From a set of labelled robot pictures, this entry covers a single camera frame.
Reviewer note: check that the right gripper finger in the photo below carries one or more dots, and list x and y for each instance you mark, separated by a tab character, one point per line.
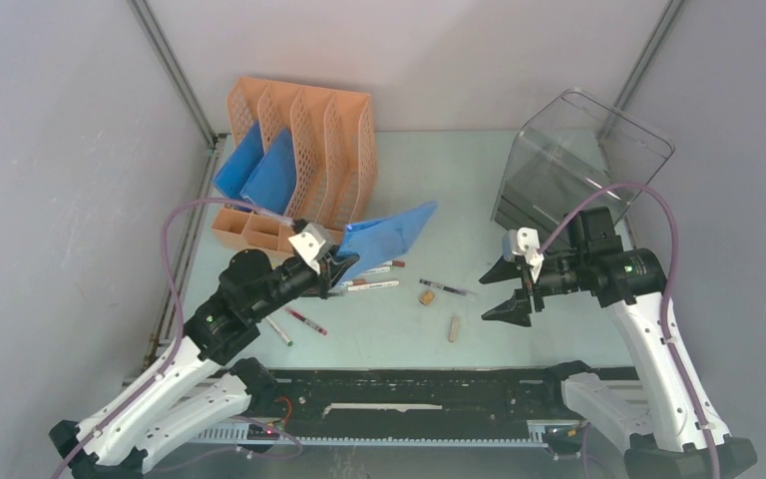
502	270
516	310

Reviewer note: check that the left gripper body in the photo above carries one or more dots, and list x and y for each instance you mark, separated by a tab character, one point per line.
325	277

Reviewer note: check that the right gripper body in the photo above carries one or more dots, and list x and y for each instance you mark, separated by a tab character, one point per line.
546	283

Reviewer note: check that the blue folder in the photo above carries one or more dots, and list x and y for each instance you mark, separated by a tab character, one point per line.
272	179
234	174
379	240

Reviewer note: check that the small cork block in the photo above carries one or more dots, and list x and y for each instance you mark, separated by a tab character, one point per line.
426	298

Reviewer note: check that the clear plastic drawer cabinet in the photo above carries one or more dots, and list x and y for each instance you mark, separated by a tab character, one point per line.
574	146

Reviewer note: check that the blue folder front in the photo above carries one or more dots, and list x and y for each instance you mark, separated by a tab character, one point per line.
234	174

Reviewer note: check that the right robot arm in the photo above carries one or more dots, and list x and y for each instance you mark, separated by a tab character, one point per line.
678	434

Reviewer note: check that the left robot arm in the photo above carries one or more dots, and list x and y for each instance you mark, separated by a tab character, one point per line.
200	379

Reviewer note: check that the clear purple pen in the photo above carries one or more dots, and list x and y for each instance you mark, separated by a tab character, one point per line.
450	289

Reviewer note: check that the green cap marker upper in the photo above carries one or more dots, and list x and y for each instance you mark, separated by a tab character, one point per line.
377	270

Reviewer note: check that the green cap marker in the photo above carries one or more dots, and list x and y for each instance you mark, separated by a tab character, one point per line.
377	270
280	331

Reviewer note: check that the red pen lower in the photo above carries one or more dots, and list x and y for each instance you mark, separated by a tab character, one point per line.
306	321

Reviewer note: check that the brown cap marker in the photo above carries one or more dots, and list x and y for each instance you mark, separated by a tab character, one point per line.
394	263

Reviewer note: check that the white marker right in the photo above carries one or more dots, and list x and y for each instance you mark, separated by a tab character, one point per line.
373	285

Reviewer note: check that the tan eraser stick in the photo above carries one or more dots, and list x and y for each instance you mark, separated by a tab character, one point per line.
453	331

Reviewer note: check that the green cap marker lower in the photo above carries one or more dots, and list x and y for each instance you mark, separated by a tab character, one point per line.
280	331

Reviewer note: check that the orange plastic file organizer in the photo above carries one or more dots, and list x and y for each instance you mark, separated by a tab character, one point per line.
335	156

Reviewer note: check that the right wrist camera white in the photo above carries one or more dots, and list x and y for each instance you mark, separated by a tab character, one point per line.
524	244

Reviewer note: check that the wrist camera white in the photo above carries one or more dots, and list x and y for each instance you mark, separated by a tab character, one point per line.
524	244
311	242

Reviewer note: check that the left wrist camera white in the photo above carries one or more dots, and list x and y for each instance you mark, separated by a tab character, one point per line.
311	242

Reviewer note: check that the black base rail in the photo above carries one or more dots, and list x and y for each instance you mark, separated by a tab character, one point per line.
414	404

